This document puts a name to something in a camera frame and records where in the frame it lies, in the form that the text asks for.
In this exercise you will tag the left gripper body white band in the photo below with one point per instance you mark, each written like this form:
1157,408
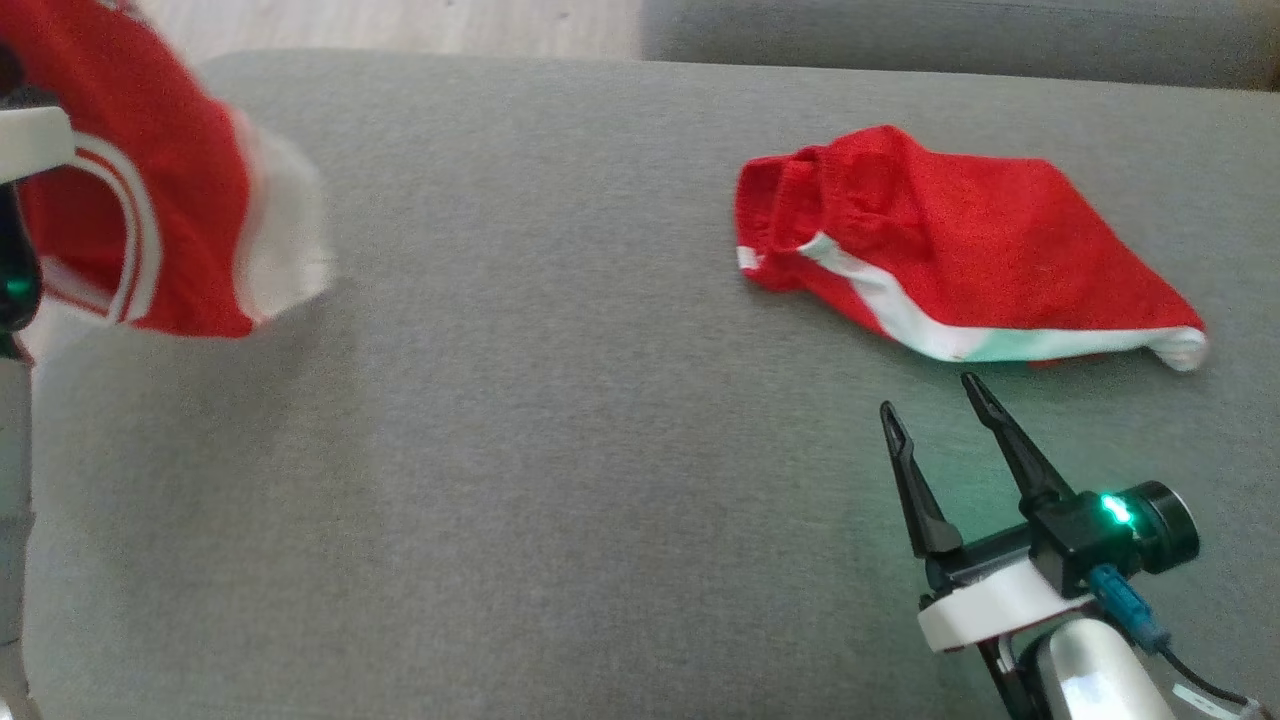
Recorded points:
30,145

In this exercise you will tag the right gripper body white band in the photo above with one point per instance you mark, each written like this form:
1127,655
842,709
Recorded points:
1000,605

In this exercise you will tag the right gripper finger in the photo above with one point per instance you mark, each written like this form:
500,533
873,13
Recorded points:
1015,450
920,490

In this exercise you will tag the red Bulls basketball jersey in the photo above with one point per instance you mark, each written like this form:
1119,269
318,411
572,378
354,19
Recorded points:
150,150

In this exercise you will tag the red shorts with white trim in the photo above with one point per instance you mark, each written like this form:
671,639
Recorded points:
960,240

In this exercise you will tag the grey sofa seat cushion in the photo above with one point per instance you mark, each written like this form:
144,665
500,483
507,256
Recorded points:
560,400

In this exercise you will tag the grey sofa back cushion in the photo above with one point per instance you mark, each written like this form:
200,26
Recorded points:
950,35

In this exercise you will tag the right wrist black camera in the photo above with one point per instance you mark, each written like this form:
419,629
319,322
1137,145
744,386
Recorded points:
1090,545

